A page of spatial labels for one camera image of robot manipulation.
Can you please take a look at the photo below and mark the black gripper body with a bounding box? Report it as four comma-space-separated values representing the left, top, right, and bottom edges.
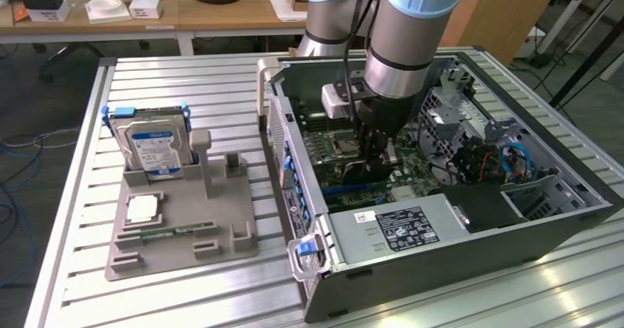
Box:
357, 96, 416, 142

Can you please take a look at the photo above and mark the green motherboard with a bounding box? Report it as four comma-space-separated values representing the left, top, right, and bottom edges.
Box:
294, 99, 448, 212

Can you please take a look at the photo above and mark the CPU socket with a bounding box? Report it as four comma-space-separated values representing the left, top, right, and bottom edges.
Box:
328, 129, 364, 157

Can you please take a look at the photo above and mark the silver chipset heatsink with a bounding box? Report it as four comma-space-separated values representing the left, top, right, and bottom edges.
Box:
389, 187, 418, 202

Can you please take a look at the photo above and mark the blue expansion slot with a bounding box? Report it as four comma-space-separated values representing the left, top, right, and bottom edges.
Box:
321, 183, 372, 197

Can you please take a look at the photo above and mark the black RAM slot bank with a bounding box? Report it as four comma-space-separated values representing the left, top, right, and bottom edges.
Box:
313, 155, 342, 178
298, 109, 360, 131

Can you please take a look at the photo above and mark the metal disk bay cage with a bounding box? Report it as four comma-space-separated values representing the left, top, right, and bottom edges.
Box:
413, 68, 477, 142

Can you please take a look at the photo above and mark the silver power supply unit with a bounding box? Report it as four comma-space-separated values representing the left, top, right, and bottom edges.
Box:
324, 194, 472, 265

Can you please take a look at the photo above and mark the black open PC case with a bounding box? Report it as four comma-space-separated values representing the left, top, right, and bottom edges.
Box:
256, 46, 624, 324

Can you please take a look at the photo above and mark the white flat box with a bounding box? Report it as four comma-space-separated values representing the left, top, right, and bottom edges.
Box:
268, 0, 309, 22

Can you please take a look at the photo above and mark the wooden cabinet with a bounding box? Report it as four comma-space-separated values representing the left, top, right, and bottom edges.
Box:
437, 0, 569, 66

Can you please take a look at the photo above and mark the grey parts rack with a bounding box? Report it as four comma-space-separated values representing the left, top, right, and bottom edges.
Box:
104, 129, 260, 283

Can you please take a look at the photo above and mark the black slanted pole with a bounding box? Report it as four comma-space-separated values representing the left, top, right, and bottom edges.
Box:
548, 0, 624, 110

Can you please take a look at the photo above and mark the hard disk with blue carrier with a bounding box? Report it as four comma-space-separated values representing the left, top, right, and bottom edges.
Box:
100, 103, 192, 181

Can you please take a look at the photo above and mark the green RAM stick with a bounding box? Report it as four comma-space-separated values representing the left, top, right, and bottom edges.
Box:
138, 222, 208, 238

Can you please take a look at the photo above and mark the silver CPU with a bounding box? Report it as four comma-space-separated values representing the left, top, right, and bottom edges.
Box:
125, 196, 161, 224

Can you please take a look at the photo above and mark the white labelled box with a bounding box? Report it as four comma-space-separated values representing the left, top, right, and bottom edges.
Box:
128, 0, 165, 19

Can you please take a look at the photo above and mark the white box with round recess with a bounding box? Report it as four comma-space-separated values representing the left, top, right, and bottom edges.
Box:
85, 0, 133, 25

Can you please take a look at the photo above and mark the black chair base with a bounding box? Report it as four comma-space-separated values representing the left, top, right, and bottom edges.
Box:
30, 42, 106, 84

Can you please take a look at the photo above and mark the wooden desk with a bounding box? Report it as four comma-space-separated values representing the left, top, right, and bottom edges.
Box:
0, 0, 444, 57

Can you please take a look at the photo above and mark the white box with black lid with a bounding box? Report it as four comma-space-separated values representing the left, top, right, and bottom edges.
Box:
22, 0, 72, 23

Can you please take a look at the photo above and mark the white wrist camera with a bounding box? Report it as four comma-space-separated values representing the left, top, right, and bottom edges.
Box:
320, 82, 364, 120

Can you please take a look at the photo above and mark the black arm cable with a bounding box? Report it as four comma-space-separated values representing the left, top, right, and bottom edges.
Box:
340, 0, 378, 124

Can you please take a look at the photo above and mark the orange wire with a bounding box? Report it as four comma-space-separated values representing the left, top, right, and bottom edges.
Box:
480, 152, 504, 181

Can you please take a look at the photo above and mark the blue wire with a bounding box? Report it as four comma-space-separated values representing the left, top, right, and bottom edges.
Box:
498, 142, 537, 183

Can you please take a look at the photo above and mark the grey cable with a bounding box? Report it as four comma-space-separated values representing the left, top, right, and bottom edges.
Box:
0, 126, 78, 148

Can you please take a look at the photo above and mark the blue network cable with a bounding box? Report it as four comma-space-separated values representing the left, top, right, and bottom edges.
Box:
0, 137, 42, 289

